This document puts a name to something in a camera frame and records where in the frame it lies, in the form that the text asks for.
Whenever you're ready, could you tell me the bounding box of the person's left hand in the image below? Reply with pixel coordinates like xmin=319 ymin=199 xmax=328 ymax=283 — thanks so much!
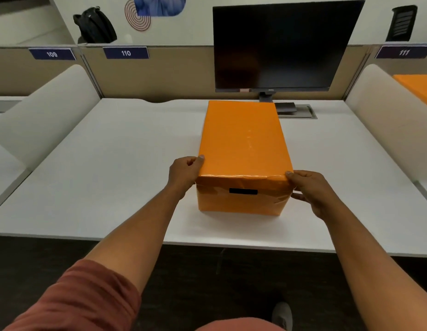
xmin=166 ymin=154 xmax=206 ymax=200

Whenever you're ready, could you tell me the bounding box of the person's right hand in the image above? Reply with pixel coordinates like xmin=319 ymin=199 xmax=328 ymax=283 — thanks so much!
xmin=285 ymin=170 xmax=342 ymax=223

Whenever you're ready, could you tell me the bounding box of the orange cardboard box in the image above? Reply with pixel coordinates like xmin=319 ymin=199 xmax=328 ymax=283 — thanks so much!
xmin=196 ymin=184 xmax=293 ymax=217

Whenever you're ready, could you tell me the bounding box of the orange cardboard lid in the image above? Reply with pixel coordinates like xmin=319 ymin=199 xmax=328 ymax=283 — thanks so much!
xmin=195 ymin=100 xmax=294 ymax=196

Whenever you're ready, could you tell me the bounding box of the person's left forearm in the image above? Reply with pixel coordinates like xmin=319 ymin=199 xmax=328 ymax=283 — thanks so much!
xmin=84 ymin=188 xmax=187 ymax=293

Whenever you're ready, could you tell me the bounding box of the person's right forearm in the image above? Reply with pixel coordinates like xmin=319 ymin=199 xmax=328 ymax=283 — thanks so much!
xmin=325 ymin=211 xmax=427 ymax=331

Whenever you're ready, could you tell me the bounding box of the beige desk partition panel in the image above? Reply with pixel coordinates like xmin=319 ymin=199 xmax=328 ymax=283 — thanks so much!
xmin=79 ymin=44 xmax=373 ymax=102
xmin=367 ymin=44 xmax=427 ymax=78
xmin=0 ymin=46 xmax=97 ymax=97

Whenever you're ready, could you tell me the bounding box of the grey shoe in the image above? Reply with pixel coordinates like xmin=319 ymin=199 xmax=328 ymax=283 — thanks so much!
xmin=271 ymin=302 xmax=294 ymax=331

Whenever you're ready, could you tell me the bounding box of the blue number label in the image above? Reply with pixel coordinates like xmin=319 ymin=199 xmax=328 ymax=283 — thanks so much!
xmin=375 ymin=46 xmax=427 ymax=59
xmin=103 ymin=46 xmax=150 ymax=60
xmin=28 ymin=48 xmax=77 ymax=61

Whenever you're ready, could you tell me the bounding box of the black computer monitor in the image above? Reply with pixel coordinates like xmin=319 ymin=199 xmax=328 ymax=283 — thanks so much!
xmin=213 ymin=0 xmax=366 ymax=114

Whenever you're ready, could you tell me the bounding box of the black backpack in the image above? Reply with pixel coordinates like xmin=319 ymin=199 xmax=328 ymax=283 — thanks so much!
xmin=73 ymin=6 xmax=118 ymax=44

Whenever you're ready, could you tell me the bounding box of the black mesh office chair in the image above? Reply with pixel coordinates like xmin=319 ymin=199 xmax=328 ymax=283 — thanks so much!
xmin=386 ymin=5 xmax=418 ymax=42

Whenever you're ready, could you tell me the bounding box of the red spiral wall decal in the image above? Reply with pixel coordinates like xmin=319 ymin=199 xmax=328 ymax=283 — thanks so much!
xmin=124 ymin=0 xmax=152 ymax=32

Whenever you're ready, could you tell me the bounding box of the blue flower wall picture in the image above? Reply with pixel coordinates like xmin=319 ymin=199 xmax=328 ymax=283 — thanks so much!
xmin=133 ymin=0 xmax=187 ymax=17

